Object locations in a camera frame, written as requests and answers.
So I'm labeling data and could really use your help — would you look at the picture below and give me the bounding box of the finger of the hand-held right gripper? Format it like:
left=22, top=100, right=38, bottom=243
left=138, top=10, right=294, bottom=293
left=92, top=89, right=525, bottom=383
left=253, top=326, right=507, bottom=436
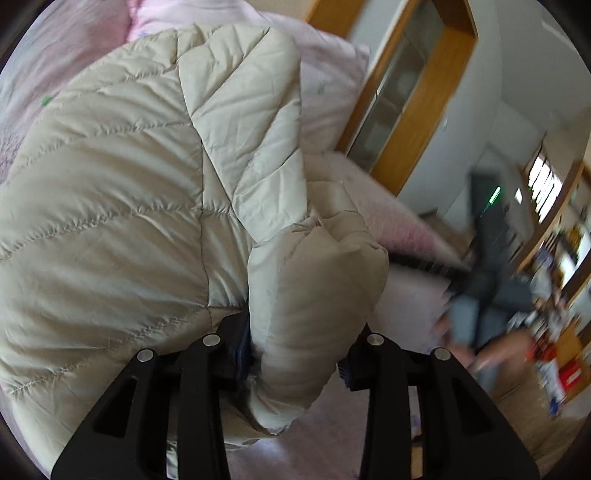
left=445, top=295, right=481, bottom=346
left=390, top=254, right=469, bottom=281

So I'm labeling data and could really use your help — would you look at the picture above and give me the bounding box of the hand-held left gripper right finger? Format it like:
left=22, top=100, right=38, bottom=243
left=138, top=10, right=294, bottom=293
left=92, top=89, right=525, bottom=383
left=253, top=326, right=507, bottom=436
left=337, top=322, right=541, bottom=480

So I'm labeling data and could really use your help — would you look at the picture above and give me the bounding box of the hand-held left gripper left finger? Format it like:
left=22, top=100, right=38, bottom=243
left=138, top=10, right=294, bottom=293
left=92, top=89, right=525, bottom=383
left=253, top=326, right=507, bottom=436
left=51, top=314, right=256, bottom=480

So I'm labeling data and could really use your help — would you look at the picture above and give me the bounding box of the cream quilted down jacket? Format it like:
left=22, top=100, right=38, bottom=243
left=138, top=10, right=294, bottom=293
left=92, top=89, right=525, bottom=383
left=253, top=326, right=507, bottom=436
left=0, top=23, right=391, bottom=449

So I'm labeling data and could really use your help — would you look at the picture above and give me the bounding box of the person's right hand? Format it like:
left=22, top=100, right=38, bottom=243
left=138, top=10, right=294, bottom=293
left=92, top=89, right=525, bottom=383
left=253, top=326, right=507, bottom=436
left=471, top=331, right=537, bottom=371

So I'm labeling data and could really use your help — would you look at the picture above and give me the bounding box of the cluttered wooden shelf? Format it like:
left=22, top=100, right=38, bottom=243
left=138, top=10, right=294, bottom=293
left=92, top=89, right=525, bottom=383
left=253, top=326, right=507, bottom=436
left=517, top=154, right=591, bottom=409

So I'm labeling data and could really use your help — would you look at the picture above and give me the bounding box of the wooden door with glass panes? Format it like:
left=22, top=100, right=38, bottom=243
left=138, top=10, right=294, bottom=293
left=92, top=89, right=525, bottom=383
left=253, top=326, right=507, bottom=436
left=307, top=0, right=478, bottom=195

